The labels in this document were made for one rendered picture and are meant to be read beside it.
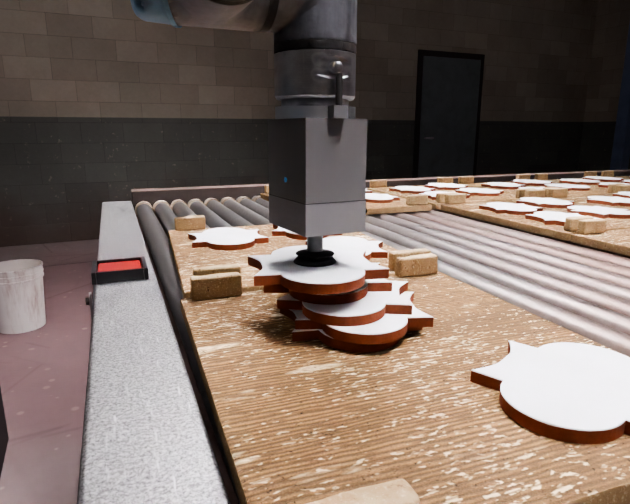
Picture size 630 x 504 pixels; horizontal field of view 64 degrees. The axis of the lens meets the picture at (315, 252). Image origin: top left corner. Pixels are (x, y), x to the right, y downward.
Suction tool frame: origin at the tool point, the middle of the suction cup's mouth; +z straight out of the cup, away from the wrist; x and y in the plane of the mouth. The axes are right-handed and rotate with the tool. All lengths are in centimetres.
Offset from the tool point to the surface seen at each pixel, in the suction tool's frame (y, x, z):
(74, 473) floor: 125, 26, 99
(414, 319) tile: -8.6, -6.0, 3.1
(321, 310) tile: -5.5, 2.2, 1.8
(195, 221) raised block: 53, -2, 3
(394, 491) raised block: -27.3, 10.2, 2.3
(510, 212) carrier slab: 38, -71, 4
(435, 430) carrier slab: -21.2, 2.3, 5.0
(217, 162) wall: 520, -149, 21
